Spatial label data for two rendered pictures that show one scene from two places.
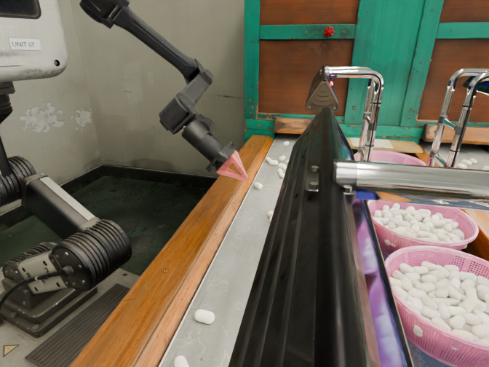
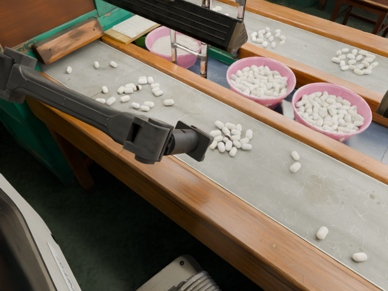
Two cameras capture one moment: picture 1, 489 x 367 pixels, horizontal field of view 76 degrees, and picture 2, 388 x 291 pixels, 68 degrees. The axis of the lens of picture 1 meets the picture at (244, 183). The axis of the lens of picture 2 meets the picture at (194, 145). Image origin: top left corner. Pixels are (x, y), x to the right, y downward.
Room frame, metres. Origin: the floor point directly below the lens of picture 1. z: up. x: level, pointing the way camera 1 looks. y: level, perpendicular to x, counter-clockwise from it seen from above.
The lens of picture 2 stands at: (0.58, 0.47, 1.45)
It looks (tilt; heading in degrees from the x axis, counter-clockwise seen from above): 50 degrees down; 295
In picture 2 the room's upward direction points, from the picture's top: straight up
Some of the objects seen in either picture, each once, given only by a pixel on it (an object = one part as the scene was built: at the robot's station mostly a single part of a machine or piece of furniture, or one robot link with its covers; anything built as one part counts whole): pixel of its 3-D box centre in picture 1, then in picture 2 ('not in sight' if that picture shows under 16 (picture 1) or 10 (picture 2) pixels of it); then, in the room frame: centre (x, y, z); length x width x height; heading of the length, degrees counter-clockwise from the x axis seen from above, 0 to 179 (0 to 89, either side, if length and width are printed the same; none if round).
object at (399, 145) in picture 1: (378, 144); (140, 23); (1.37, -0.61, 0.77); 0.33 x 0.15 x 0.01; 77
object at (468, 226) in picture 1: (414, 229); (258, 85); (0.73, -0.47, 0.72); 0.27 x 0.27 x 0.10
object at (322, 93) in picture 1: (322, 82); (151, 1); (1.06, -0.25, 1.08); 0.62 x 0.08 x 0.07; 167
